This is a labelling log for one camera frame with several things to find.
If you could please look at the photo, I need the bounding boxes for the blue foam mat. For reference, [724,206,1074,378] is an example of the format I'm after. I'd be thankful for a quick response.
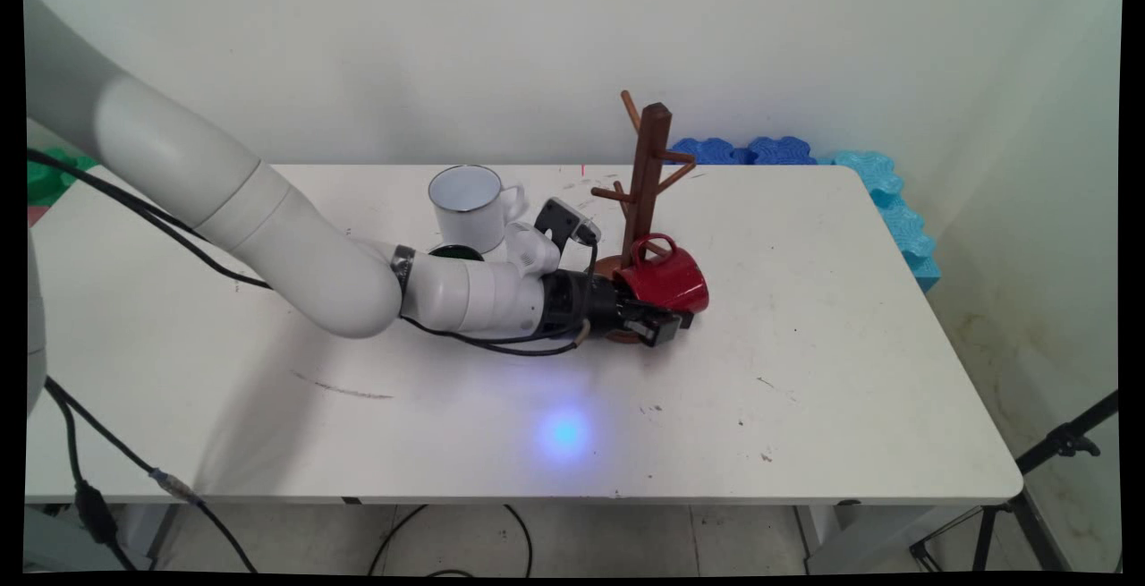
[666,136,818,166]

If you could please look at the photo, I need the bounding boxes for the white table leg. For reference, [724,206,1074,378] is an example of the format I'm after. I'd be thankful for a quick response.
[112,504,182,571]
[794,502,949,575]

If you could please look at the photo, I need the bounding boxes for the black tripod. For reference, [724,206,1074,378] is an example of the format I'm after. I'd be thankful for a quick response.
[910,388,1121,574]

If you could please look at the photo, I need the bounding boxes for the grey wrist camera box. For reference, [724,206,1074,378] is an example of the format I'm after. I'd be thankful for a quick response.
[534,197,603,252]

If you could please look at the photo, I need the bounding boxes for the cyan foam mat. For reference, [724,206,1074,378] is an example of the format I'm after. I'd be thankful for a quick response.
[814,150,941,293]

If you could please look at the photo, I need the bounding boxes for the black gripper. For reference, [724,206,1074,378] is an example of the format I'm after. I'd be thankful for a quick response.
[541,269,696,351]

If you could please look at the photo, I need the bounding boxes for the brown wooden mug tree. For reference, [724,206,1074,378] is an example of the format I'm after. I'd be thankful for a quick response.
[589,90,699,346]

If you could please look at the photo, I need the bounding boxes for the white enamel mug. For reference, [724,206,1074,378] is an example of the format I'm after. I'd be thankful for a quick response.
[427,165,530,255]

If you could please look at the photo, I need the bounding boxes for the black cable with connector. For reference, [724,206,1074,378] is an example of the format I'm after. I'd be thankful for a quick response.
[44,377,260,574]

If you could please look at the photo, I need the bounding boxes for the green foam mat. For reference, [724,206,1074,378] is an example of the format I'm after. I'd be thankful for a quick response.
[27,147,99,208]

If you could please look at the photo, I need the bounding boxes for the black floor cable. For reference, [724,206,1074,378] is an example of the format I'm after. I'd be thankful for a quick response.
[368,504,534,579]

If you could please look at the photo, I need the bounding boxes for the black strap on arm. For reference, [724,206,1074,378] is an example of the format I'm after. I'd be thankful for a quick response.
[390,245,417,297]

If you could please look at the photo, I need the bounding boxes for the red ceramic mug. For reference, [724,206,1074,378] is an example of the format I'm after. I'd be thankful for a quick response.
[612,234,710,316]

